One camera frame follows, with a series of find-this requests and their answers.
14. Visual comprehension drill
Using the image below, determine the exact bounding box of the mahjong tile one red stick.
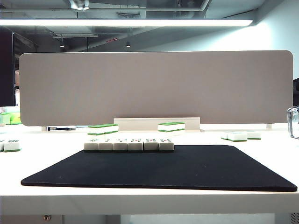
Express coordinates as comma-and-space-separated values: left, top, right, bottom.
245, 132, 262, 140

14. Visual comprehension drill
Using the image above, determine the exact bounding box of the bird mahjong tile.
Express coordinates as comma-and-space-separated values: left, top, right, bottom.
84, 137, 99, 152

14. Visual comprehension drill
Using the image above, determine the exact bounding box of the green white packet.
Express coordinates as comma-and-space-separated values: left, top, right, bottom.
0, 113, 12, 126

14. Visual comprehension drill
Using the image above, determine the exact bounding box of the four bamboo mahjong tile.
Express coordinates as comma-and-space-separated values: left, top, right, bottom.
113, 137, 129, 152

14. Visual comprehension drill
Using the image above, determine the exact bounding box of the black monitor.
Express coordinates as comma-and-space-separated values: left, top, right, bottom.
0, 26, 16, 107

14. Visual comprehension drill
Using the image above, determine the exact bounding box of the black handled screwdriver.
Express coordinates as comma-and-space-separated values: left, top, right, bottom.
47, 126, 79, 131

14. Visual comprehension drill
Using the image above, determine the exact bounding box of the white cable tray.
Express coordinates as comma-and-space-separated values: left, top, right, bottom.
113, 117, 201, 133

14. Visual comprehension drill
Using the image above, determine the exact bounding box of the black office chair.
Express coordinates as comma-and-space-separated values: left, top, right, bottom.
292, 78, 299, 107

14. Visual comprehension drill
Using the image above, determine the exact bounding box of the black UGREEN mouse mat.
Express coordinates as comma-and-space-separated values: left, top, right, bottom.
20, 144, 299, 192

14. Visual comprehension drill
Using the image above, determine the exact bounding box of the two bamboo mahjong tile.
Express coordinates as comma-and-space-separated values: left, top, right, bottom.
98, 137, 114, 152

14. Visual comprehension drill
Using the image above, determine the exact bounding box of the five bamboo mahjong tile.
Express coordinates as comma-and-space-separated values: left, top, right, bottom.
143, 137, 160, 152
128, 137, 144, 152
159, 137, 175, 152

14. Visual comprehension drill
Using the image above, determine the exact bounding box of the long ceiling light strip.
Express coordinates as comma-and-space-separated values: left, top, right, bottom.
0, 18, 254, 27

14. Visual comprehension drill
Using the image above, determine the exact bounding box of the green yellow packet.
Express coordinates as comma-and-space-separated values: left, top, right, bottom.
9, 112, 21, 126

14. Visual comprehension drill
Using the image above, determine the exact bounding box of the grey fabric desk divider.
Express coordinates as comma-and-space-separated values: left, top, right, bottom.
18, 50, 294, 127

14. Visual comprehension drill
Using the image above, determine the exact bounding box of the clear plastic container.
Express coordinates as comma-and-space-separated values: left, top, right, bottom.
286, 105, 299, 140

